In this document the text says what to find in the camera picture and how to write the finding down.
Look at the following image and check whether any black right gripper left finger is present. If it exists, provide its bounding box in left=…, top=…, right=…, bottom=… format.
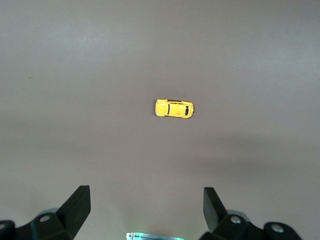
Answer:
left=0, top=184, right=91, bottom=240

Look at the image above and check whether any yellow beetle toy car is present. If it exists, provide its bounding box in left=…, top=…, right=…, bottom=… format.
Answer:
left=154, top=98, right=196, bottom=120

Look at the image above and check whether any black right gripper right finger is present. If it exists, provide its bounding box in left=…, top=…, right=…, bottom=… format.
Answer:
left=199, top=186, right=304, bottom=240

